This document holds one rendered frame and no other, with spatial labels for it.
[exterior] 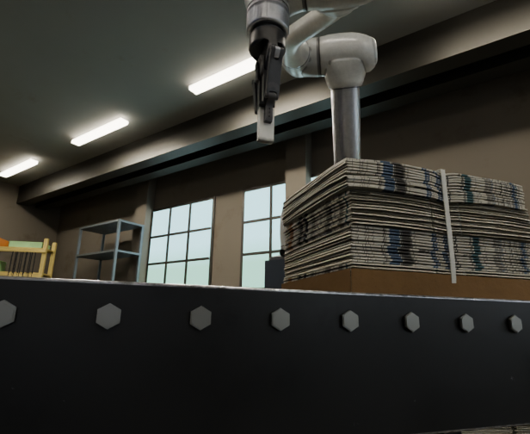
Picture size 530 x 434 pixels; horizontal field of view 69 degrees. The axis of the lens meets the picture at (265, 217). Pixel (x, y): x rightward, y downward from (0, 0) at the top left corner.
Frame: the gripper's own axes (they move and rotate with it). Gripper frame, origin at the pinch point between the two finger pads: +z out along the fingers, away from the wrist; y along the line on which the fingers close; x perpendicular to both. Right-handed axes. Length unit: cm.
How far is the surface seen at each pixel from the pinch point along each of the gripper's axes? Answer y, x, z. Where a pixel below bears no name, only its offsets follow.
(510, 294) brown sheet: -15, -39, 31
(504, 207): -14.8, -40.6, 15.7
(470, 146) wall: 209, -293, -140
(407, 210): -14.1, -19.7, 18.5
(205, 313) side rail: -33, 16, 36
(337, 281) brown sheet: -10.3, -8.8, 30.1
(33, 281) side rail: -33, 28, 34
